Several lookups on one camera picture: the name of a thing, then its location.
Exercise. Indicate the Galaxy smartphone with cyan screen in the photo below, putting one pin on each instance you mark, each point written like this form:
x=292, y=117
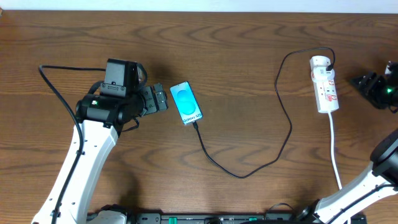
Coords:
x=186, y=103

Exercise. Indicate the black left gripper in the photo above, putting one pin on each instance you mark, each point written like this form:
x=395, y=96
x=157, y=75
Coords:
x=149, y=100

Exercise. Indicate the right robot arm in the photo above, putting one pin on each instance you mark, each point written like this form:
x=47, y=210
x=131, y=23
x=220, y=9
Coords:
x=379, y=179

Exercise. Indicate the white power strip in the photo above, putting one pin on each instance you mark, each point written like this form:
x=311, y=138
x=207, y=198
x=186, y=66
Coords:
x=326, y=96

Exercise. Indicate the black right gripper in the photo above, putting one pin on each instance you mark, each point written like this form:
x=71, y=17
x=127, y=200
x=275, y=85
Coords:
x=368, y=87

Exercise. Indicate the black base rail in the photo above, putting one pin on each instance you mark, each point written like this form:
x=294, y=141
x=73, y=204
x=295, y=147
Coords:
x=211, y=218

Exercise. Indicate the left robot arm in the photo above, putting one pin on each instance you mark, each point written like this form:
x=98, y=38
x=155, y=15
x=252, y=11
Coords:
x=99, y=119

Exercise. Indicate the white USB charger plug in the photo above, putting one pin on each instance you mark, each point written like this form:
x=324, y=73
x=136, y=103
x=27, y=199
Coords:
x=319, y=65

